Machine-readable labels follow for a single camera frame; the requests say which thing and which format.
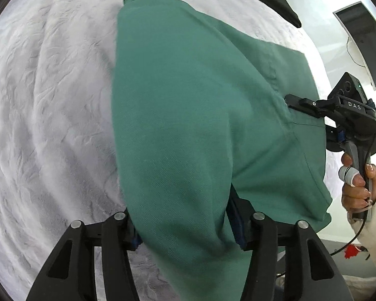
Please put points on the red patterned item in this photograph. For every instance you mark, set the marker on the red patterned item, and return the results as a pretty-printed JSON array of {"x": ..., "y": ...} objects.
[{"x": 352, "y": 251}]

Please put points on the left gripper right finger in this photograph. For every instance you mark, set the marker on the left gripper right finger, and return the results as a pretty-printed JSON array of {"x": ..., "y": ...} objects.
[{"x": 310, "y": 272}]

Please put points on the person's right hand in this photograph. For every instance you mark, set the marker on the person's right hand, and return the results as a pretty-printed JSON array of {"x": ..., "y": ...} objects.
[{"x": 355, "y": 198}]

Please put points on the black monitor screen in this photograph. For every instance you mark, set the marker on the black monitor screen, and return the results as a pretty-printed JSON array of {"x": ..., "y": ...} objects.
[{"x": 360, "y": 25}]

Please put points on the grey bed blanket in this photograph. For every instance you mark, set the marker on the grey bed blanket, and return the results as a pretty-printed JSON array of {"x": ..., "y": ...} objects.
[{"x": 57, "y": 154}]

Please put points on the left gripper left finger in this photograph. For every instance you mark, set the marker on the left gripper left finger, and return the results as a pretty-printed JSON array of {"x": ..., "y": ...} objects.
[{"x": 69, "y": 271}]

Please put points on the green work jacket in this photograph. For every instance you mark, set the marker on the green work jacket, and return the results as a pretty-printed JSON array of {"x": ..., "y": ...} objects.
[{"x": 199, "y": 109}]

